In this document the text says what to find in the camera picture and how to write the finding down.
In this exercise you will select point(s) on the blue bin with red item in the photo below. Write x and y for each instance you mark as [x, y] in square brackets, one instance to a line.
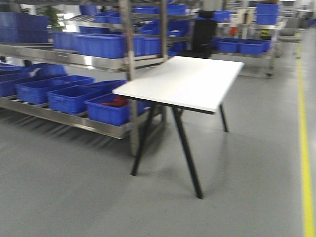
[110, 109]

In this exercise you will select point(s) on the white table black legs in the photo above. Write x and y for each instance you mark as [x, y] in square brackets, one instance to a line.
[187, 83]

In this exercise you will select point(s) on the black office chair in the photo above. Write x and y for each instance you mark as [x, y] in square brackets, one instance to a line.
[203, 33]

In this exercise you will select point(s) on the steel roller shelf rack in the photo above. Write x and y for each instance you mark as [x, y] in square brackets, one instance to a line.
[45, 53]

